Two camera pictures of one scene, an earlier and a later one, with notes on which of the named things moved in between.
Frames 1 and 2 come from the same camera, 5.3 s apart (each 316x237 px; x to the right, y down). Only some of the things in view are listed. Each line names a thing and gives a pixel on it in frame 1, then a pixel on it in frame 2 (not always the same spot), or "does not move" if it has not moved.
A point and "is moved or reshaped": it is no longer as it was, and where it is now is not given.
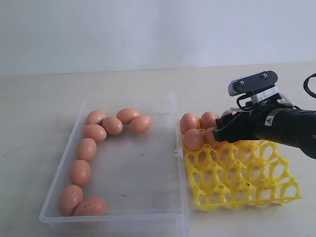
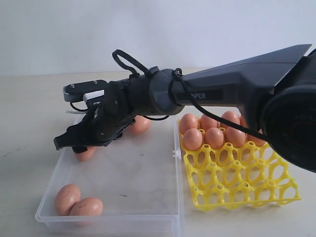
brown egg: x=92 y=206 is moved or reshaped
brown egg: x=79 y=172 to x=258 y=141
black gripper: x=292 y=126 to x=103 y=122
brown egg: x=140 y=124 does not move
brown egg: x=208 y=120 does not move
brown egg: x=188 y=121 does not move
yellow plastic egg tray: x=240 y=174 does not move
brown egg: x=193 y=139 does not move
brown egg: x=209 y=138 does not move
